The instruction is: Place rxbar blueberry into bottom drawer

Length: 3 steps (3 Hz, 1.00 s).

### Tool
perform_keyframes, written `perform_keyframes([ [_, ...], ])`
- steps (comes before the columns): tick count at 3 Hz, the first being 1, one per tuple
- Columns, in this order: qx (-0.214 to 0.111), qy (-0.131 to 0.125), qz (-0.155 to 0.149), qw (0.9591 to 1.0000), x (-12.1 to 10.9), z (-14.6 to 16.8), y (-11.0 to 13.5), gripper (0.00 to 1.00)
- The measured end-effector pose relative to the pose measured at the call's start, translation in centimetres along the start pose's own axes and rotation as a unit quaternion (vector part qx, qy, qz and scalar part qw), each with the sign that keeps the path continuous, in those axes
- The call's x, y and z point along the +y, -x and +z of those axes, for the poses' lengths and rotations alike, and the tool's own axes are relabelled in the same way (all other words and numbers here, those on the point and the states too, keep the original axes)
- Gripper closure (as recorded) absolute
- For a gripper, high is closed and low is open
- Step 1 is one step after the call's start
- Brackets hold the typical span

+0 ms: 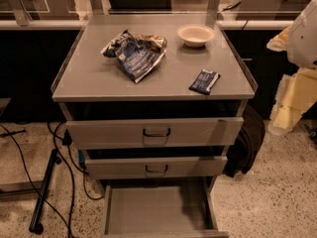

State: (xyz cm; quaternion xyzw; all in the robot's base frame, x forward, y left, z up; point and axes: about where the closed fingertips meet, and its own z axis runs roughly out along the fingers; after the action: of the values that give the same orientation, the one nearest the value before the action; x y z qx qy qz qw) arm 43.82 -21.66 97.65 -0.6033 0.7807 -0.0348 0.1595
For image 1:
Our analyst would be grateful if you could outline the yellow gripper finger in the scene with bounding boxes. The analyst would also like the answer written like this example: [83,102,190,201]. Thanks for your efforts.
[266,27,291,52]
[268,68,317,136]

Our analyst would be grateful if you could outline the blue rxbar blueberry bar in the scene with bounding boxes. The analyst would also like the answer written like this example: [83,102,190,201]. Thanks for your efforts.
[189,69,221,95]

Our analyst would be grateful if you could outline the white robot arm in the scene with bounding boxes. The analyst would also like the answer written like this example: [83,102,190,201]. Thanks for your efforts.
[266,0,317,136]

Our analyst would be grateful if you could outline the grey drawer cabinet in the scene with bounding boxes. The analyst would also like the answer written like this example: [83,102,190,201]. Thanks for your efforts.
[50,13,259,238]

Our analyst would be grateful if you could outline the grey middle drawer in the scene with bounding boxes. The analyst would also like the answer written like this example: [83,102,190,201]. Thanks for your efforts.
[85,156,227,179]

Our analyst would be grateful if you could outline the grey drawer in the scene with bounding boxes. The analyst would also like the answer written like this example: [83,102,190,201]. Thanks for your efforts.
[85,156,227,179]
[66,117,244,150]
[101,182,229,238]

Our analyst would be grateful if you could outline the grey bottom drawer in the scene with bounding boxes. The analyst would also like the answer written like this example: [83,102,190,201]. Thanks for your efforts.
[101,182,229,238]

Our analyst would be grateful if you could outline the grey top drawer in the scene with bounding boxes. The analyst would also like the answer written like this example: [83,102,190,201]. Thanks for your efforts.
[66,117,244,150]

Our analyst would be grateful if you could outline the white bowl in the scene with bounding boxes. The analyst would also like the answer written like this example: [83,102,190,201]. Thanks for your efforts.
[177,24,216,48]

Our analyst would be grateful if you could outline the black backpack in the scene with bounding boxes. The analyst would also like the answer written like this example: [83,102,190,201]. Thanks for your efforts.
[223,105,265,178]

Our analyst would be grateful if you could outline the blue crumpled chip bag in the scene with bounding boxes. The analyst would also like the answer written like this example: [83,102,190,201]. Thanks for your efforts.
[101,30,167,83]

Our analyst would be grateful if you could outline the black bin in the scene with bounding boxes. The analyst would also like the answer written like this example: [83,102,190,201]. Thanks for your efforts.
[109,0,171,11]

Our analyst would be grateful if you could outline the black stand leg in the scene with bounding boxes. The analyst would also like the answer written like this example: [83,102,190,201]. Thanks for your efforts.
[29,149,57,235]

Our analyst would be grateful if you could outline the black floor cable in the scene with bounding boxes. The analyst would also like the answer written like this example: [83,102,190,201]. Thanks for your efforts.
[0,122,105,238]

